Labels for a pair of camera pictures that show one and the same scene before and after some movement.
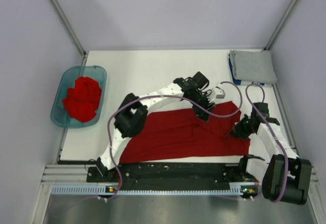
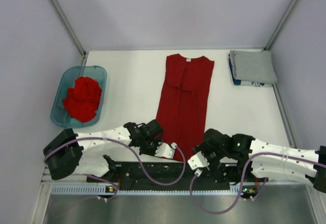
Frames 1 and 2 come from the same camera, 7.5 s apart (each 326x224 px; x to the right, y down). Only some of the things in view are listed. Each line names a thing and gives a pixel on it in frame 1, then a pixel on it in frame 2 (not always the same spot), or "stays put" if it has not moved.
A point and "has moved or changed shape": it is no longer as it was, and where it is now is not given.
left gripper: (207, 100) → (157, 141)
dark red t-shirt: (179, 135) has moved or changed shape
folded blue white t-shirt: (237, 82) stays put
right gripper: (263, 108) → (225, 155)
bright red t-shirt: (83, 99) stays put
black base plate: (179, 174) stays put
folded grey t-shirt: (254, 66) stays put
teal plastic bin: (59, 115) stays put
